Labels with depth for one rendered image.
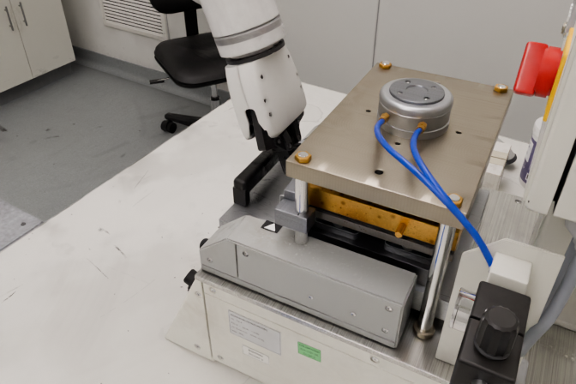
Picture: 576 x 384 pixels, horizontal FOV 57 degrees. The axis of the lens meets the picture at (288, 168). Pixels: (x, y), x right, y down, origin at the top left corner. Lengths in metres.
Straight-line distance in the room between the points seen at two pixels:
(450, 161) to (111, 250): 0.65
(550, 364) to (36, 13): 3.04
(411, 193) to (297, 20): 2.04
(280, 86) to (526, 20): 1.58
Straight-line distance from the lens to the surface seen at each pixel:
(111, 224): 1.05
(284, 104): 0.66
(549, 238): 0.60
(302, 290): 0.59
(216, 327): 0.73
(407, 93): 0.58
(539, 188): 0.43
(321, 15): 2.42
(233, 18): 0.61
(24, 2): 3.25
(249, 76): 0.62
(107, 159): 2.65
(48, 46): 3.37
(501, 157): 1.10
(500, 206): 0.81
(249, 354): 0.73
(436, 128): 0.58
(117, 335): 0.86
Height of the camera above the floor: 1.41
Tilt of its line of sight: 35 degrees down
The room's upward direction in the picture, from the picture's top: straight up
